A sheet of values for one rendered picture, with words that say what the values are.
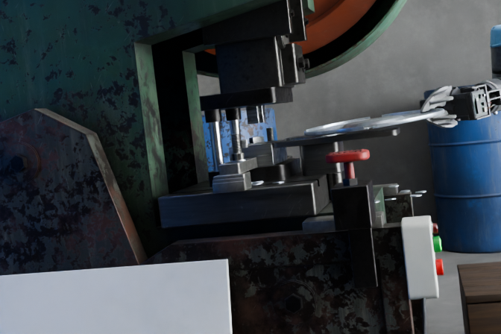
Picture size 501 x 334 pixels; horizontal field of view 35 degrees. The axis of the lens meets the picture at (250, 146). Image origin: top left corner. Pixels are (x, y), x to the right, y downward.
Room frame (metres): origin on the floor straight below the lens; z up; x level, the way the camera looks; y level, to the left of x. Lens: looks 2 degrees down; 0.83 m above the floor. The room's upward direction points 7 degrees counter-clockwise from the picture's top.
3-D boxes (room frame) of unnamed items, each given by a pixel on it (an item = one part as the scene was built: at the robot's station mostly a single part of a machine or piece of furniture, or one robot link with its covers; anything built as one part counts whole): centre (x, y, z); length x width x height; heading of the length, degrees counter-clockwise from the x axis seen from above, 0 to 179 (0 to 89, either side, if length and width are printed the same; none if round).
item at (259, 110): (1.68, -0.02, 0.84); 0.05 x 0.03 x 0.04; 166
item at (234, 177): (1.52, 0.03, 0.76); 0.17 x 0.06 x 0.10; 166
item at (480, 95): (1.76, -0.50, 0.81); 0.12 x 0.09 x 0.08; 128
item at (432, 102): (1.69, -0.41, 0.82); 0.09 x 0.06 x 0.03; 128
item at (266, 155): (1.68, -0.02, 0.76); 0.15 x 0.09 x 0.05; 166
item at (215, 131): (1.61, 0.07, 0.81); 0.02 x 0.02 x 0.14
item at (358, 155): (1.30, -0.16, 0.72); 0.07 x 0.06 x 0.08; 76
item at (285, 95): (1.68, -0.01, 0.86); 0.20 x 0.16 x 0.05; 166
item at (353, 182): (1.32, -0.16, 0.62); 0.10 x 0.06 x 0.20; 166
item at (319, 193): (1.68, -0.01, 0.68); 0.45 x 0.30 x 0.06; 166
